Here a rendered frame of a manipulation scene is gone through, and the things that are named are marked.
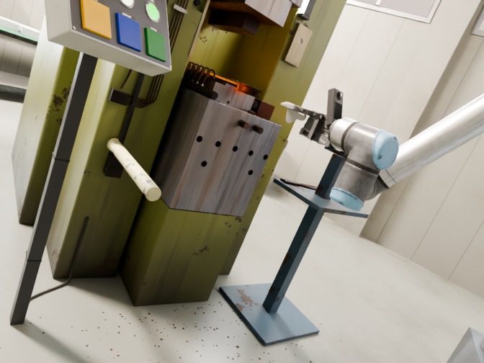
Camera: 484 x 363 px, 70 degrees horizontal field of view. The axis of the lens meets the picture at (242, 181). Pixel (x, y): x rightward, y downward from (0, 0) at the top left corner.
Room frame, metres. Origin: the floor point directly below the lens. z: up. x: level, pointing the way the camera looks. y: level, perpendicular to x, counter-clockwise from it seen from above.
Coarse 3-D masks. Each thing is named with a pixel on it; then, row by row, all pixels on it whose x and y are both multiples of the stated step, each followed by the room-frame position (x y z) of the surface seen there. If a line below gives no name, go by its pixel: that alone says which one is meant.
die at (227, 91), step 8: (192, 72) 1.59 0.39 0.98; (200, 72) 1.64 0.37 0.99; (200, 80) 1.42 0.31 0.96; (208, 80) 1.38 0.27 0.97; (216, 80) 1.42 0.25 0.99; (224, 80) 1.48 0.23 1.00; (208, 88) 1.36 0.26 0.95; (216, 88) 1.34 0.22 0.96; (224, 88) 1.36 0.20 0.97; (232, 88) 1.38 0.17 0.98; (224, 96) 1.37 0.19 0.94; (232, 96) 1.39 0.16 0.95; (240, 96) 1.42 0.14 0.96; (248, 96) 1.44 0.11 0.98; (232, 104) 1.40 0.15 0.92; (240, 104) 1.43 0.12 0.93; (248, 104) 1.45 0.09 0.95
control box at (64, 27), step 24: (48, 0) 0.79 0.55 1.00; (72, 0) 0.78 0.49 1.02; (96, 0) 0.84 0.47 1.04; (120, 0) 0.92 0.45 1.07; (144, 0) 1.01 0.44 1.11; (48, 24) 0.78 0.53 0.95; (72, 24) 0.76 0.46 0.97; (144, 24) 0.98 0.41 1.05; (72, 48) 0.83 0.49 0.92; (96, 48) 0.85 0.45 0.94; (120, 48) 0.88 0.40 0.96; (144, 48) 0.96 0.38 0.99; (168, 48) 1.06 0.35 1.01; (144, 72) 1.04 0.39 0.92
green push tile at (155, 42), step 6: (150, 30) 0.99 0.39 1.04; (150, 36) 0.99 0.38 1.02; (156, 36) 1.01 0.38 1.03; (162, 36) 1.04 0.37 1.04; (150, 42) 0.98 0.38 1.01; (156, 42) 1.01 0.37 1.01; (162, 42) 1.03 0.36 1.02; (150, 48) 0.97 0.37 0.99; (156, 48) 1.00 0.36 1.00; (162, 48) 1.03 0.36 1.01; (150, 54) 0.97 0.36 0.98; (156, 54) 1.00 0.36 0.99; (162, 54) 1.02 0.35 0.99; (162, 60) 1.02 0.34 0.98
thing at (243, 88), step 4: (216, 76) 1.56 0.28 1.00; (228, 80) 1.48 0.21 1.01; (236, 84) 1.43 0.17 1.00; (240, 84) 1.39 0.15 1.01; (244, 84) 1.39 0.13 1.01; (240, 88) 1.39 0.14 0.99; (244, 88) 1.40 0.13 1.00; (248, 88) 1.37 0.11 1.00; (252, 88) 1.34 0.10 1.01; (244, 92) 1.37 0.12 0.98; (248, 92) 1.37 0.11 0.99; (252, 92) 1.35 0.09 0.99; (256, 92) 1.33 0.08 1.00; (252, 96) 1.34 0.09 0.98; (256, 96) 1.33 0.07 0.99
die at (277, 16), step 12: (216, 0) 1.50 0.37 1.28; (228, 0) 1.42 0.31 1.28; (240, 0) 1.36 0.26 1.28; (252, 0) 1.35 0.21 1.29; (264, 0) 1.38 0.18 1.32; (276, 0) 1.41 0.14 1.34; (288, 0) 1.45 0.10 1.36; (240, 12) 1.51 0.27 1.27; (252, 12) 1.43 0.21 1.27; (264, 12) 1.39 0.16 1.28; (276, 12) 1.43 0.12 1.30; (288, 12) 1.46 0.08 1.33; (264, 24) 1.55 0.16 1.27; (276, 24) 1.47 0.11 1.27
